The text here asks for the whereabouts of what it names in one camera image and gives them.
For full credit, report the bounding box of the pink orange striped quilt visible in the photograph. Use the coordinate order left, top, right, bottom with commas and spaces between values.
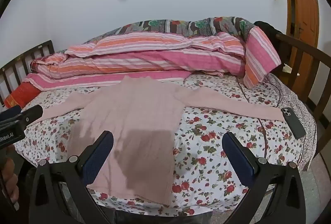
23, 26, 282, 92

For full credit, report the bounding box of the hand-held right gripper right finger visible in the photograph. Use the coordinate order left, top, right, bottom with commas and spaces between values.
222, 131, 307, 224

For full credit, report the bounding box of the black cable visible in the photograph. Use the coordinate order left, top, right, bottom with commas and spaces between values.
266, 76, 283, 109

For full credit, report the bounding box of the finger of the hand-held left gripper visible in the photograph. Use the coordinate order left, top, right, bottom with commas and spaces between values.
0, 104, 43, 129

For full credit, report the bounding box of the grey smartphone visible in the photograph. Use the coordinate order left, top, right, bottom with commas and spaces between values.
281, 107, 307, 140

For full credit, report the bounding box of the floral bed sheet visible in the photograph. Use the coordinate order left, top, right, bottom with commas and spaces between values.
13, 70, 317, 217

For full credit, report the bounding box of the red pillow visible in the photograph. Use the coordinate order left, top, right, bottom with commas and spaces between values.
4, 82, 42, 109

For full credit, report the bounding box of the person's left hand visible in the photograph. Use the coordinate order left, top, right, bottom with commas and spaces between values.
0, 146, 20, 210

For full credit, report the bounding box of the pink knit sweater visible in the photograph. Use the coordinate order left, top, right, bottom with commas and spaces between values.
24, 75, 285, 206

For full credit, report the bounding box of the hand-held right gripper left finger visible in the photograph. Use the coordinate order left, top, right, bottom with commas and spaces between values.
29, 130, 115, 224

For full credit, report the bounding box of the dark cloth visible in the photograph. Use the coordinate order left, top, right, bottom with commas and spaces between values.
253, 21, 282, 46

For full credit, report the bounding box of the dark floral patterned quilt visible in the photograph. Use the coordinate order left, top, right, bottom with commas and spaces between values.
109, 16, 259, 42

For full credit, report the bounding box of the brown wooden door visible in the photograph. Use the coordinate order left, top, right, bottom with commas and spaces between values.
279, 0, 321, 92

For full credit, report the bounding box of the dark wooden headboard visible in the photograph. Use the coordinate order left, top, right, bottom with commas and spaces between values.
0, 40, 55, 108

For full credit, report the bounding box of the dark wooden footboard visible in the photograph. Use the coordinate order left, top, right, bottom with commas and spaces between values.
274, 33, 331, 154

